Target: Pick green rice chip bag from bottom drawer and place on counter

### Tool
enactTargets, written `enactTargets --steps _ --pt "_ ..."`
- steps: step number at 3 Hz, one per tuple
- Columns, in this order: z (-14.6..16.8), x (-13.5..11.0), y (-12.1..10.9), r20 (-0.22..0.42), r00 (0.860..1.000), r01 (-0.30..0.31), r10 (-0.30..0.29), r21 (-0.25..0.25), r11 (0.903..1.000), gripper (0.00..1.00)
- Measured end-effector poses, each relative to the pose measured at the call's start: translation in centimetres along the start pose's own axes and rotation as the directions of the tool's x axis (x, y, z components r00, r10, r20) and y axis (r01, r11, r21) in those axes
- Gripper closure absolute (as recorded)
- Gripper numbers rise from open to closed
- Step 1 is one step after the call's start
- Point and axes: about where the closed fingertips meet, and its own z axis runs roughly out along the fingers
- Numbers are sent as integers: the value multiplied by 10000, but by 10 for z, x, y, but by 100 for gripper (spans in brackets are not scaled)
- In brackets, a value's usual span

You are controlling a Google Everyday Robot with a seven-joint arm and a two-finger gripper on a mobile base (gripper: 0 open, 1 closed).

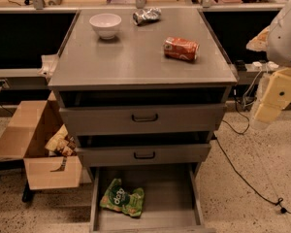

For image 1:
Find orange soda can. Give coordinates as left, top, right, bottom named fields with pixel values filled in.
left=163, top=37, right=199, bottom=61

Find middle grey drawer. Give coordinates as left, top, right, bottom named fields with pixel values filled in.
left=77, top=144, right=210, bottom=167

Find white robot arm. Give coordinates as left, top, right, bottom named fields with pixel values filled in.
left=246, top=0, right=291, bottom=129

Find grey drawer cabinet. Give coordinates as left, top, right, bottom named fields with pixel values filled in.
left=48, top=7, right=238, bottom=233

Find crumpled silver foil bag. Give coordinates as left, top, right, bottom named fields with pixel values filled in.
left=133, top=8, right=161, bottom=26

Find white paper on ledge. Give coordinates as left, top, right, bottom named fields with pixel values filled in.
left=38, top=54, right=59, bottom=78

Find grey drawer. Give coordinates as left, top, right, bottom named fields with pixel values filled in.
left=89, top=164, right=216, bottom=233
left=59, top=104, right=226, bottom=136
left=77, top=144, right=210, bottom=167

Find green rice chip bag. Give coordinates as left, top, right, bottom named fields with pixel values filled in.
left=100, top=179, right=145, bottom=217

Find top grey drawer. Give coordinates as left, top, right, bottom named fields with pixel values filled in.
left=59, top=104, right=226, bottom=136

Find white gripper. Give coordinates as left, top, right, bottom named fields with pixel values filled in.
left=250, top=68, right=291, bottom=129

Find white power strip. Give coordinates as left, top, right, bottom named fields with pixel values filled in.
left=251, top=61, right=278, bottom=71

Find snack bags in box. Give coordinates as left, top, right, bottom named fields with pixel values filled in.
left=46, top=125, right=77, bottom=156

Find white bowl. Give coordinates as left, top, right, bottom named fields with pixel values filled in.
left=89, top=14, right=122, bottom=40

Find open cardboard box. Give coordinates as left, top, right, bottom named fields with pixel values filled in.
left=0, top=93, right=82, bottom=190

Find bottom grey drawer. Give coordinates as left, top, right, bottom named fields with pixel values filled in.
left=89, top=164, right=216, bottom=233

